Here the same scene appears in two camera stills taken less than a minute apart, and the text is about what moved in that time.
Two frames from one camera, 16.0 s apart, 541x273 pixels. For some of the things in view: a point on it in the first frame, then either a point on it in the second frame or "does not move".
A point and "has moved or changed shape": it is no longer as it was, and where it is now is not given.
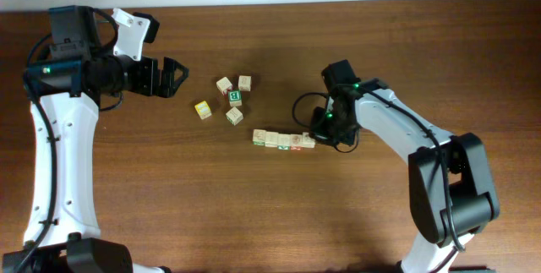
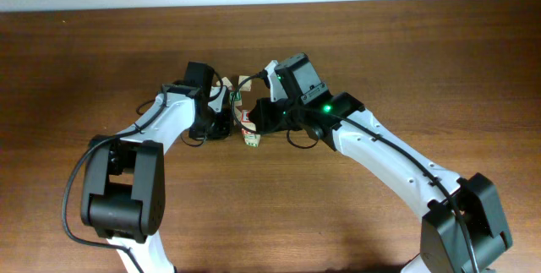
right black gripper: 319,132 -> 263,109
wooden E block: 224,84 does not move
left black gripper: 153,86 -> 224,129
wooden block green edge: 259,137 has moved or changed shape
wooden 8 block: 244,83 does not move
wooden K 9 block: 307,141 -> 243,115
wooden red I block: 296,141 -> 248,125
